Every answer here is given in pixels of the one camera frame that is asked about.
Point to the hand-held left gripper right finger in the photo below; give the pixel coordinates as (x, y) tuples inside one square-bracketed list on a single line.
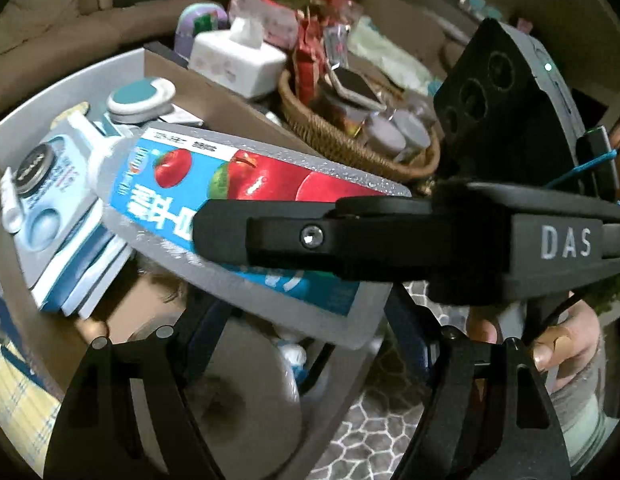
[(409, 330)]

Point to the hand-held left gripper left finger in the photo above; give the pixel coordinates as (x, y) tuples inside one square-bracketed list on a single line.
[(197, 335)]

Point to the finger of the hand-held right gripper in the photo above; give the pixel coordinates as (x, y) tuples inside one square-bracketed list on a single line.
[(290, 235)]

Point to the toilet paper roll blue wrapper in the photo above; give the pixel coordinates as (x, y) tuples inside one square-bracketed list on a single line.
[(250, 375)]

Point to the clear bottle apple label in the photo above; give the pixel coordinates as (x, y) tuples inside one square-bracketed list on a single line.
[(250, 175)]

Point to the white blue small wrapper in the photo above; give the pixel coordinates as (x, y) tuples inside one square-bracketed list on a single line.
[(292, 353)]

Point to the grey cardboard box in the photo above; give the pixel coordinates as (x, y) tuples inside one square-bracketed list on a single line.
[(225, 105)]

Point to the teal white round case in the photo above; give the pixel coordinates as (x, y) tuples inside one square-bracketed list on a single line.
[(137, 95)]

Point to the round dark tin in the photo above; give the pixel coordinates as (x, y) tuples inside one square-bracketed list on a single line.
[(36, 167)]

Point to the person's right forearm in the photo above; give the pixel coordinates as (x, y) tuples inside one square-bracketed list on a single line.
[(584, 410)]

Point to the person's right hand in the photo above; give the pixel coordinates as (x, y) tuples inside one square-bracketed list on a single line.
[(572, 340)]

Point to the wicker basket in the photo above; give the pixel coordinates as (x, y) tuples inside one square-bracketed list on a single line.
[(330, 145)]

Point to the small grey jelly cup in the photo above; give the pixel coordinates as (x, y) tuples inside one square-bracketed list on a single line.
[(414, 127), (384, 132)]

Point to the white blue carton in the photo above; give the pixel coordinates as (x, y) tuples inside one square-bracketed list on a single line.
[(65, 260)]

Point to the dark foil lidded cup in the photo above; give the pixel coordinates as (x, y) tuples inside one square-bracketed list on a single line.
[(355, 85)]

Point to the red snack packet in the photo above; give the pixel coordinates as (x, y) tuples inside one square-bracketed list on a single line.
[(307, 60)]

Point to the white tissue box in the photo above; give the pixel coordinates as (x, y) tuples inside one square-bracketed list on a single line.
[(230, 65)]

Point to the yellow plaid tablecloth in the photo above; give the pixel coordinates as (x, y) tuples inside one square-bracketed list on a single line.
[(20, 390)]

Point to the pink snack packets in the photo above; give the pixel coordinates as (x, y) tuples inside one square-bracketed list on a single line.
[(275, 22)]

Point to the purple green container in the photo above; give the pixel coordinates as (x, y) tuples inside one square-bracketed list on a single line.
[(190, 20)]

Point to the brown sofa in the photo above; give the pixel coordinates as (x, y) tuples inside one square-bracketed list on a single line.
[(50, 10)]

